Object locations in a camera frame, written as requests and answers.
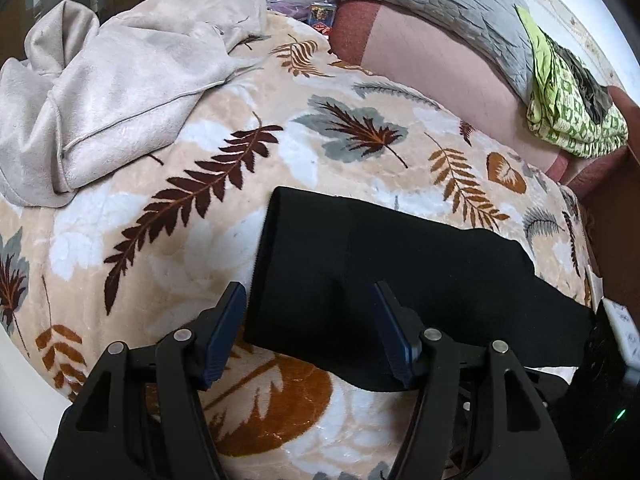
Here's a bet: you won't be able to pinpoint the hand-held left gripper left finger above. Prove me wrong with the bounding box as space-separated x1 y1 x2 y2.
44 281 247 480

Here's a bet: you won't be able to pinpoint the purple cloth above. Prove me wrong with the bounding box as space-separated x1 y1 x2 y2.
265 0 313 16

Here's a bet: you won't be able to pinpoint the pink blanket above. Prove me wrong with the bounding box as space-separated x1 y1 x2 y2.
327 0 571 181

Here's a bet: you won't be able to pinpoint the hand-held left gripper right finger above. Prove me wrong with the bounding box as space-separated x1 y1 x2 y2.
370 281 572 480

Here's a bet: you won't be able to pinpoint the grey quilted blanket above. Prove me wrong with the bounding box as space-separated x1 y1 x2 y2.
307 0 546 103

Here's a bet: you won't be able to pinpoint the small colourful box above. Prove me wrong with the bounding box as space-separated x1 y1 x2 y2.
307 2 338 36

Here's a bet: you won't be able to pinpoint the green patterned quilt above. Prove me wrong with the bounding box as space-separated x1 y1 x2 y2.
515 5 630 158

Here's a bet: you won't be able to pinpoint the white bed frame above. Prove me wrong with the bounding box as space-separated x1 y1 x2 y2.
0 320 71 441

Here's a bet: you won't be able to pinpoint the brown cushion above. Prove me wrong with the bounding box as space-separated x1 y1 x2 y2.
565 85 640 311

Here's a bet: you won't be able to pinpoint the black pants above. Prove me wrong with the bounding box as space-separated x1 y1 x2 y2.
243 186 597 392

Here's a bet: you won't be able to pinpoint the dark olive garment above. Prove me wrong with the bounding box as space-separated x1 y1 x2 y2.
550 40 615 126

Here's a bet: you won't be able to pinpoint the leaf print blanket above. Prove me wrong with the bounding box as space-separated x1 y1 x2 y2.
0 10 601 480

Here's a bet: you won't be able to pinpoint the beige fleece garment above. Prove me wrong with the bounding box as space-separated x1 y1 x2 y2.
0 0 271 208

